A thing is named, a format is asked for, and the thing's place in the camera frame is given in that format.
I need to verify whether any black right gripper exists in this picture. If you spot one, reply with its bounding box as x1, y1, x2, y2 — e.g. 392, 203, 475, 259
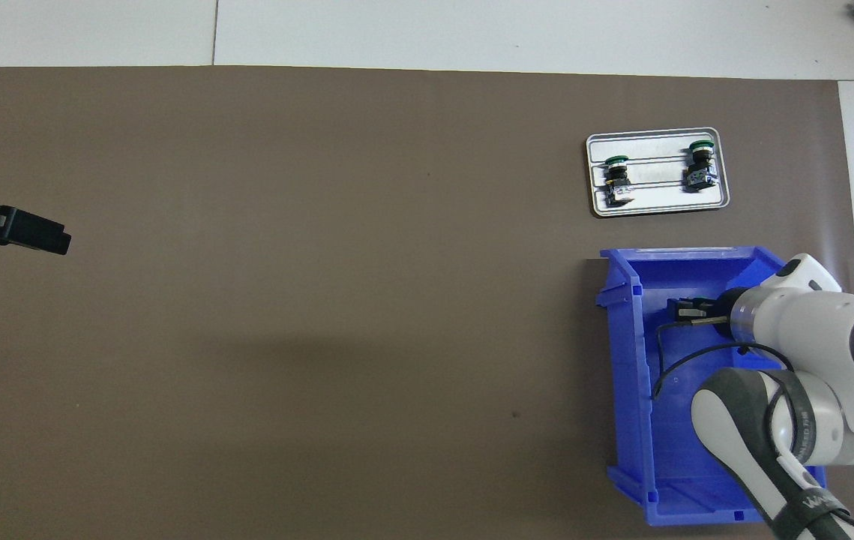
667, 291, 739, 337

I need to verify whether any grey metal tray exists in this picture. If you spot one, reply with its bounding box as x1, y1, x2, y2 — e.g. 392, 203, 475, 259
586, 127, 731, 218

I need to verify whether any blue plastic storage bin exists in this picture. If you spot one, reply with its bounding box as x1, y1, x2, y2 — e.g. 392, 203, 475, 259
595, 245, 831, 526

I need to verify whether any brown table mat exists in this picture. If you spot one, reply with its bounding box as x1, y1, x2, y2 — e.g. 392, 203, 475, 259
0, 66, 854, 540

